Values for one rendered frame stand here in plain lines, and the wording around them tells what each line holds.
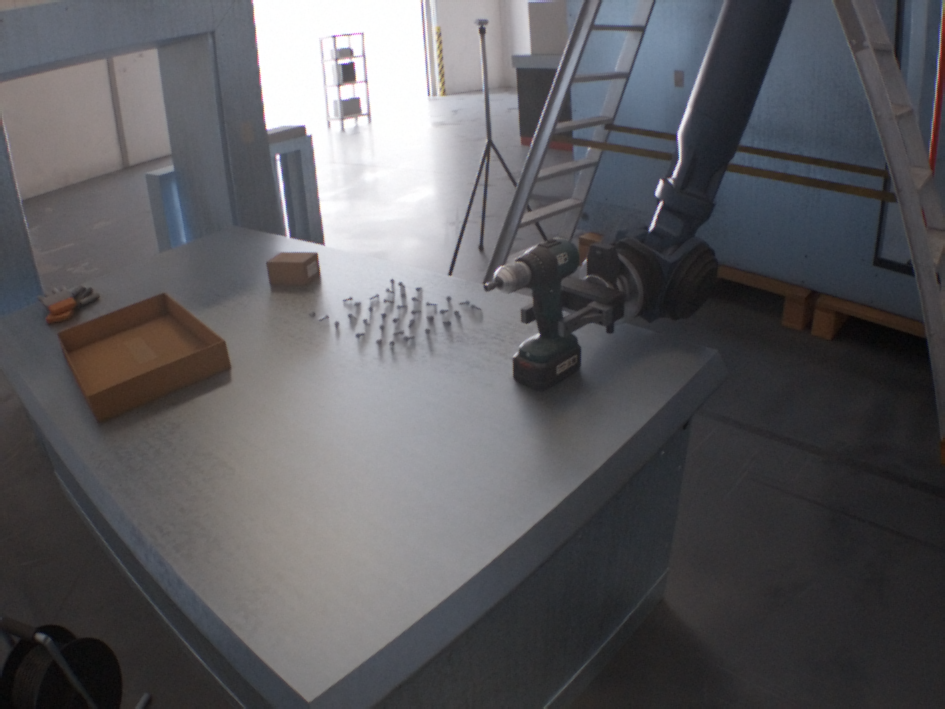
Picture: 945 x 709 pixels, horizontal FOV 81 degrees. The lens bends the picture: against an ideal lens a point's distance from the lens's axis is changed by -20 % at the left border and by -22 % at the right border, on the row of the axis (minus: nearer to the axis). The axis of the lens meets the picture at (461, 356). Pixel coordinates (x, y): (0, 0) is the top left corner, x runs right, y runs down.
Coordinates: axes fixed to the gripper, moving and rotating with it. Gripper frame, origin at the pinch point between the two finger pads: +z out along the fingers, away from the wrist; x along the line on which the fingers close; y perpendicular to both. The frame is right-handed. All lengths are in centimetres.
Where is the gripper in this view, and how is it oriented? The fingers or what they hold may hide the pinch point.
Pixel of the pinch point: (549, 318)
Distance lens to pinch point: 116.4
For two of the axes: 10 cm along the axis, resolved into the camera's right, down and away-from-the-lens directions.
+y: 0.7, 8.9, 4.5
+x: -6.9, -2.9, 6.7
